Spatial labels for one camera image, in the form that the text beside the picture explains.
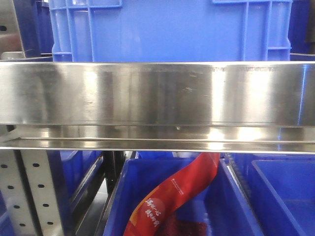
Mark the blue bin lower left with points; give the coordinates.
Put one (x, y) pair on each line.
(75, 164)

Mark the blue bin holding red banner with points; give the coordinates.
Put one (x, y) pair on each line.
(219, 210)

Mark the blue bin lower right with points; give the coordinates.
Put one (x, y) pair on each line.
(280, 189)

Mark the red banner with white text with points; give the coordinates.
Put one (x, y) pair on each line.
(179, 188)

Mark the blue crate on upper shelf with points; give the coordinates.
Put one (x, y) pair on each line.
(170, 30)

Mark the perforated grey shelf upright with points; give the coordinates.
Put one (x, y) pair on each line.
(29, 184)

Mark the stainless steel shelf rail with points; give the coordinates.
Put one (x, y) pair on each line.
(262, 106)

